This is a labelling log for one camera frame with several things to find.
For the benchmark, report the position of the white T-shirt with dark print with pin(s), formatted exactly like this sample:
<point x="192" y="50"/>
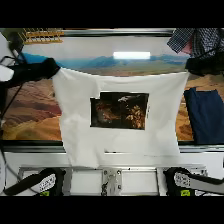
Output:
<point x="83" y="133"/>

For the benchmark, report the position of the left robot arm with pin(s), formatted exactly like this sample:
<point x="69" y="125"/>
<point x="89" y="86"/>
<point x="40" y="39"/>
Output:
<point x="30" y="71"/>

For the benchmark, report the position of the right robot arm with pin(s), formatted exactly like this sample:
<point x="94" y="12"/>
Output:
<point x="204" y="64"/>

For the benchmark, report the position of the yellow clothes hangers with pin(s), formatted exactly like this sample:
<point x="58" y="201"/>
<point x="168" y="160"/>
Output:
<point x="42" y="35"/>

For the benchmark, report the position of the dark blue garment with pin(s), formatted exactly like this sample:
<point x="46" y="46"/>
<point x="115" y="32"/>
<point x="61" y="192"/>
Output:
<point x="206" y="115"/>

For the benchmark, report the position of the checked shirt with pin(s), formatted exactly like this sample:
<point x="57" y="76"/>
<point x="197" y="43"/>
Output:
<point x="205" y="40"/>

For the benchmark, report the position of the silver frame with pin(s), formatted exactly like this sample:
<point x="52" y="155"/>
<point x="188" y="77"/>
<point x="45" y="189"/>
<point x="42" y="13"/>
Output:
<point x="111" y="181"/>

